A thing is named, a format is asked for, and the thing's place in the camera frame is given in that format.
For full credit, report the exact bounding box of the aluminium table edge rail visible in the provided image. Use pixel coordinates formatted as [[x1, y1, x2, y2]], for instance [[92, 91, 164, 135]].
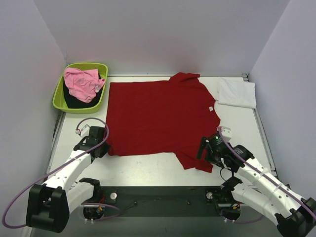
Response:
[[243, 73, 279, 173]]

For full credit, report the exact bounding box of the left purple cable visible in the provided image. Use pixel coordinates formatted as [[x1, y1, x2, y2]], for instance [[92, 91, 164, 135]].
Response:
[[1, 117, 121, 228]]

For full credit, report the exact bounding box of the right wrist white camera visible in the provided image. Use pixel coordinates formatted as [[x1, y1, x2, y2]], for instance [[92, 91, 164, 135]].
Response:
[[218, 126, 232, 142]]

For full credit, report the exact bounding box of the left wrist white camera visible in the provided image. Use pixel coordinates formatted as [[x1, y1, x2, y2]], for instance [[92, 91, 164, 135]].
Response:
[[75, 124, 90, 137]]

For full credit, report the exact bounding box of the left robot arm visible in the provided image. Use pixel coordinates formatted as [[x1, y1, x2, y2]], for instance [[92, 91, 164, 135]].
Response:
[[26, 126, 110, 233]]

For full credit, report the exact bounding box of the folded white t-shirt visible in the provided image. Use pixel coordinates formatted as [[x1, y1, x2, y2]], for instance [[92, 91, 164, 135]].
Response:
[[216, 78, 257, 109]]

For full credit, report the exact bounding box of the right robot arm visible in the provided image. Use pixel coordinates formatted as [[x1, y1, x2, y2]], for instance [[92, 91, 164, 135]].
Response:
[[197, 131, 316, 237]]

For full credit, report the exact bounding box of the black t-shirt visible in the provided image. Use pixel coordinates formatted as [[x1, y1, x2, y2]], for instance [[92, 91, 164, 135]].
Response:
[[63, 82, 102, 108]]

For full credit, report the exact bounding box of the wrist white camera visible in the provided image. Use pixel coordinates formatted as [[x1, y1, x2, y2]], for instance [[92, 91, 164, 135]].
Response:
[[218, 126, 232, 142], [75, 124, 90, 137]]

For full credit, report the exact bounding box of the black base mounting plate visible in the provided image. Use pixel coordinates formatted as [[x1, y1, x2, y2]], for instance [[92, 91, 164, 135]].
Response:
[[81, 186, 244, 218]]

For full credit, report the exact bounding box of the pink t-shirt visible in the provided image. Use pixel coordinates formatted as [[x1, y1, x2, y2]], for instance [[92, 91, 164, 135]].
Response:
[[63, 68, 106, 103]]

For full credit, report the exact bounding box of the red t-shirt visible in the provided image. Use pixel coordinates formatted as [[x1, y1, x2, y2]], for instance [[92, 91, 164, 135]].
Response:
[[106, 73, 220, 172]]

